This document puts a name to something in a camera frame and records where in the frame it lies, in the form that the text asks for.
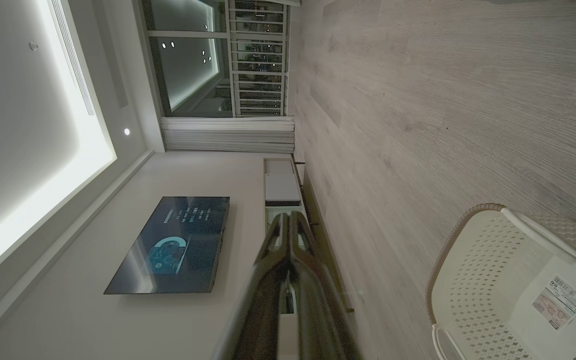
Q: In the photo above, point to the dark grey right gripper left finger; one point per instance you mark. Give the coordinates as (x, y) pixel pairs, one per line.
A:
(263, 300)

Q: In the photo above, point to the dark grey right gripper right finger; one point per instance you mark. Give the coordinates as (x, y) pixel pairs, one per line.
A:
(318, 310)

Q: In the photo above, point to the cream perforated laundry basket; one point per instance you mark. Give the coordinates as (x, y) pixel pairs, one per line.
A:
(488, 300)

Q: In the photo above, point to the white low TV cabinet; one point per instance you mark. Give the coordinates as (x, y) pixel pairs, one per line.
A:
(282, 182)

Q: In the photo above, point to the white pleated curtain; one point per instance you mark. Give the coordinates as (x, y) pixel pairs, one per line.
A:
(228, 135)

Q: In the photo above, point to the white balcony railing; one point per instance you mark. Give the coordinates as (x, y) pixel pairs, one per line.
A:
(260, 60)

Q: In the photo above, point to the white barcode label sticker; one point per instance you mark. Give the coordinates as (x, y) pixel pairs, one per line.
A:
(559, 302)

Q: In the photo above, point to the large glass window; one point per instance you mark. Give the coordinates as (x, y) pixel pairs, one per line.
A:
(188, 65)

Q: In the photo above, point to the ceiling air vent grille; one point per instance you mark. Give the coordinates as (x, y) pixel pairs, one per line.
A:
(73, 55)

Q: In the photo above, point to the wall-mounted flat television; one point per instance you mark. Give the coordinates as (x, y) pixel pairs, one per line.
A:
(183, 245)

